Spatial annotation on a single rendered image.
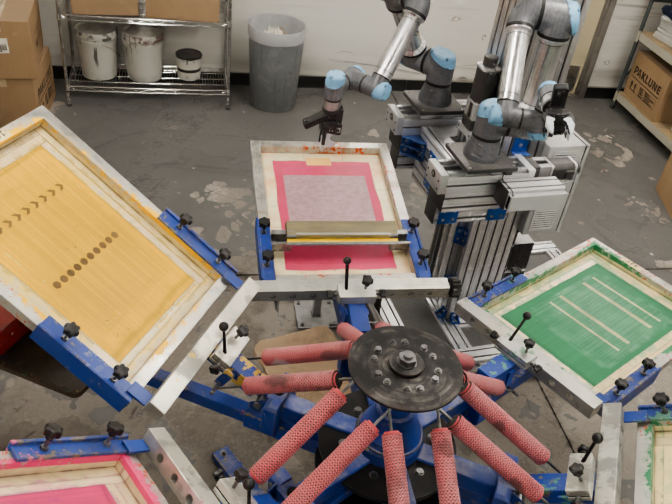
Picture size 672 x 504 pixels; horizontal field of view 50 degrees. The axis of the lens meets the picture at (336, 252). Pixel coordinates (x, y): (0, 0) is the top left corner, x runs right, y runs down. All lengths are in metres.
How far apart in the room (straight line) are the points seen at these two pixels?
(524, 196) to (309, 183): 0.86
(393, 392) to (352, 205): 1.21
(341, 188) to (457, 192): 0.47
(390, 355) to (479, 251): 1.69
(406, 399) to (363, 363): 0.15
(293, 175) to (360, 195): 0.29
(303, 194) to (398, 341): 1.09
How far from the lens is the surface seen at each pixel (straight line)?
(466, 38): 6.54
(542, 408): 3.76
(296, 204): 2.81
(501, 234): 3.49
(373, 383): 1.80
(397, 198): 2.87
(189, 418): 3.40
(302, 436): 1.83
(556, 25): 2.73
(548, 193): 3.02
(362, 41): 6.30
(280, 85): 5.77
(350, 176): 2.98
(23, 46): 5.32
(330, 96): 2.88
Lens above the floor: 2.61
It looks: 37 degrees down
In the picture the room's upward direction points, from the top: 8 degrees clockwise
